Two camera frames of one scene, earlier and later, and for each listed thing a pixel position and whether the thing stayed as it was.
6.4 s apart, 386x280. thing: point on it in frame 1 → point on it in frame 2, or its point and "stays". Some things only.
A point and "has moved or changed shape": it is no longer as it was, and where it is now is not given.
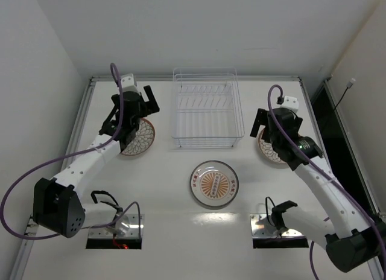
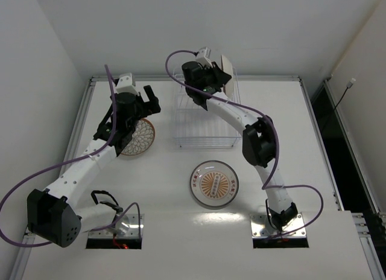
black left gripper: (142, 108) stays
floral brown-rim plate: (268, 151) has moved or changed shape
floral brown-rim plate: (143, 140) stays
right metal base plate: (262, 227) stays
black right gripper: (263, 123) → (219, 76)
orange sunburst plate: (214, 183) stays
